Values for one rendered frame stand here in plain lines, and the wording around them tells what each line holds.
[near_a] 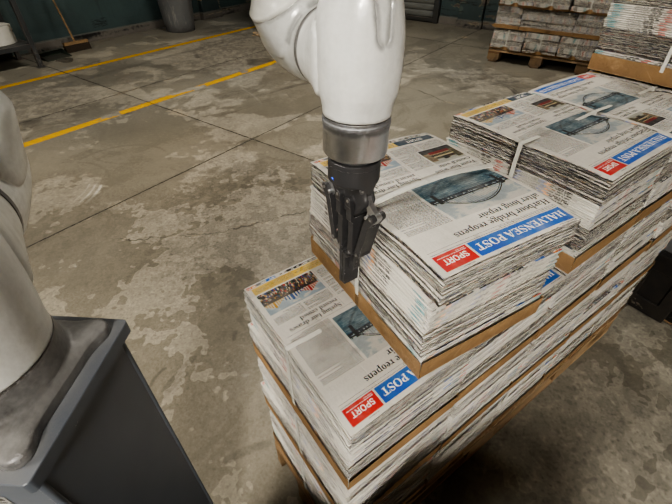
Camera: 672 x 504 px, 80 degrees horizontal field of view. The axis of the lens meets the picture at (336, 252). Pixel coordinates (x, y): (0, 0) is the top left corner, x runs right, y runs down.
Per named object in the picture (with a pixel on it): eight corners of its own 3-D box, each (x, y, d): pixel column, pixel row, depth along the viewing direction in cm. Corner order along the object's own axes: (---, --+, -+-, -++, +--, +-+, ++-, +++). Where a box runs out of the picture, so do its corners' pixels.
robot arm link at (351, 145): (362, 96, 57) (359, 136, 61) (308, 109, 53) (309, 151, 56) (406, 116, 51) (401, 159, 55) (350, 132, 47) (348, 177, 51)
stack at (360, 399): (276, 459, 136) (236, 285, 82) (493, 308, 188) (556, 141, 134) (344, 576, 112) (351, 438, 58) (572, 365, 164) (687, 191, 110)
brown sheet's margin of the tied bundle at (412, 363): (363, 315, 75) (365, 300, 72) (475, 264, 86) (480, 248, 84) (417, 381, 65) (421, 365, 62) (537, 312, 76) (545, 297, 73)
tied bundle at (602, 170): (433, 198, 108) (448, 113, 93) (501, 167, 121) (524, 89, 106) (565, 277, 84) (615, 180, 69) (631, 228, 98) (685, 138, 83)
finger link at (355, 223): (365, 187, 60) (371, 191, 59) (361, 246, 67) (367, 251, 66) (344, 195, 58) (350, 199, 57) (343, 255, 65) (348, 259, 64)
